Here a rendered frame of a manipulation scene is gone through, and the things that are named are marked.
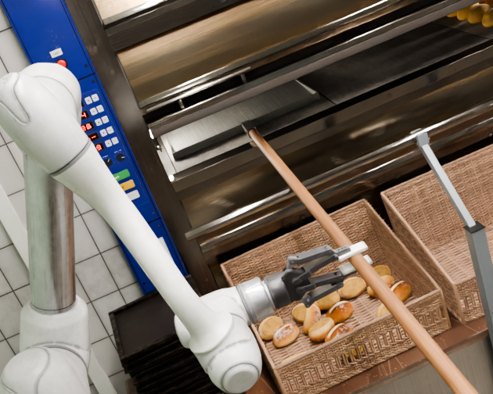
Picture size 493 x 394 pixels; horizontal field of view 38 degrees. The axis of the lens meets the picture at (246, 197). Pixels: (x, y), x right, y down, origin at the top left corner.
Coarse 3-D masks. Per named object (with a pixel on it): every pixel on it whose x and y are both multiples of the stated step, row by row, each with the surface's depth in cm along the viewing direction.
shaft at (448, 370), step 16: (256, 144) 229; (272, 160) 211; (288, 176) 198; (304, 192) 186; (320, 208) 177; (320, 224) 173; (336, 240) 163; (352, 256) 154; (368, 272) 147; (384, 288) 141; (384, 304) 139; (400, 304) 136; (400, 320) 132; (416, 320) 131; (416, 336) 127; (432, 352) 122; (448, 368) 117; (448, 384) 116; (464, 384) 114
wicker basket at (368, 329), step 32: (352, 224) 246; (384, 224) 234; (384, 256) 249; (416, 288) 230; (288, 320) 245; (352, 320) 233; (384, 320) 207; (448, 320) 214; (288, 352) 230; (320, 352) 205; (352, 352) 209; (384, 352) 212; (288, 384) 207; (320, 384) 210
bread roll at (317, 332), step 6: (324, 318) 231; (330, 318) 230; (318, 324) 228; (324, 324) 226; (330, 324) 227; (312, 330) 226; (318, 330) 225; (324, 330) 225; (312, 336) 226; (318, 336) 225; (324, 336) 226
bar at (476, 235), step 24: (456, 120) 202; (408, 144) 201; (336, 168) 199; (432, 168) 201; (288, 192) 198; (456, 192) 196; (240, 216) 197; (480, 240) 192; (480, 264) 195; (480, 288) 201
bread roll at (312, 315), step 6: (312, 306) 232; (306, 312) 231; (312, 312) 231; (318, 312) 232; (306, 318) 231; (312, 318) 230; (318, 318) 231; (306, 324) 231; (312, 324) 231; (306, 330) 232
